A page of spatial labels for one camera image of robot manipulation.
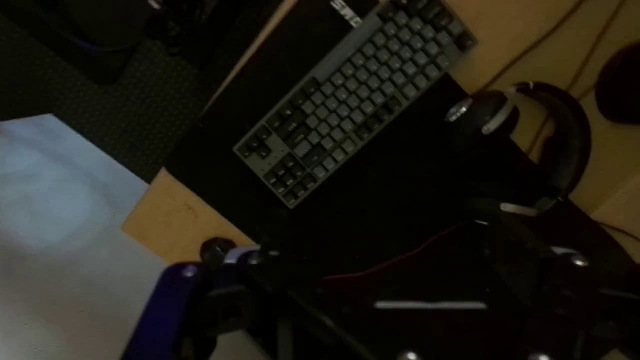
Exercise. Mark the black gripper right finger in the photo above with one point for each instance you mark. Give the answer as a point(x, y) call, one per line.
point(552, 306)

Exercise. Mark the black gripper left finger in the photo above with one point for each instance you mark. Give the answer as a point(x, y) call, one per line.
point(267, 301)

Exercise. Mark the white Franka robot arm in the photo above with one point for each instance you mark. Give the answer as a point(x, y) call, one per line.
point(52, 233)

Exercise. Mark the black desk mat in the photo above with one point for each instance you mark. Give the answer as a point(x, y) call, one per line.
point(400, 201)

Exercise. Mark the grey mechanical keyboard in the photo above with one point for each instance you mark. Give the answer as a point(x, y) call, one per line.
point(352, 100)

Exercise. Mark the black computer mouse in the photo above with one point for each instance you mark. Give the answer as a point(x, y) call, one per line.
point(621, 82)

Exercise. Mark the blue plastic mount piece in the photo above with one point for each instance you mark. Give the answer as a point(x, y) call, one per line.
point(163, 306)

